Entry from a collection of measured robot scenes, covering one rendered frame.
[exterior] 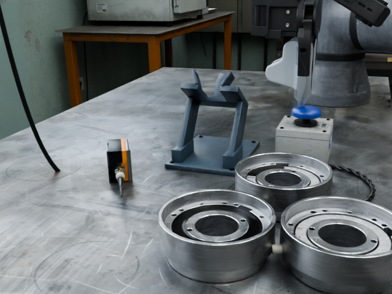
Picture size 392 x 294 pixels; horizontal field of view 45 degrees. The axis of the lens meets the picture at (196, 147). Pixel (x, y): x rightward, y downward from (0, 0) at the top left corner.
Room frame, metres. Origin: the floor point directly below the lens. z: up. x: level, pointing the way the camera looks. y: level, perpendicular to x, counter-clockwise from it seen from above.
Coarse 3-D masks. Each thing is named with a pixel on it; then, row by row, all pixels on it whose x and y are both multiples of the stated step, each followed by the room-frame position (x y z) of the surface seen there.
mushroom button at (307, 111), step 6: (294, 108) 0.62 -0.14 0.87; (300, 108) 0.62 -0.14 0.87; (306, 108) 0.62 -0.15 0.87; (312, 108) 0.62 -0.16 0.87; (318, 108) 0.62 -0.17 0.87; (294, 114) 0.62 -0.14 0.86; (300, 114) 0.61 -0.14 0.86; (306, 114) 0.60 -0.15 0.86; (312, 114) 0.60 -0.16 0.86; (318, 114) 0.61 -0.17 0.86; (306, 120) 0.62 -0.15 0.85
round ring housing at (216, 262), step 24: (192, 192) 0.42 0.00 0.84; (216, 192) 0.42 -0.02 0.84; (240, 192) 0.42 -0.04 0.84; (168, 216) 0.39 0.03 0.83; (192, 216) 0.39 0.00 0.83; (216, 216) 0.39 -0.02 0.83; (240, 216) 0.39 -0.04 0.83; (264, 216) 0.39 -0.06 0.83; (168, 240) 0.34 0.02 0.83; (192, 240) 0.33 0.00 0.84; (216, 240) 0.35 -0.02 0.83; (240, 240) 0.33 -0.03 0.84; (264, 240) 0.34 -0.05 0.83; (192, 264) 0.33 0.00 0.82; (216, 264) 0.32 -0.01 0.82; (240, 264) 0.32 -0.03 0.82
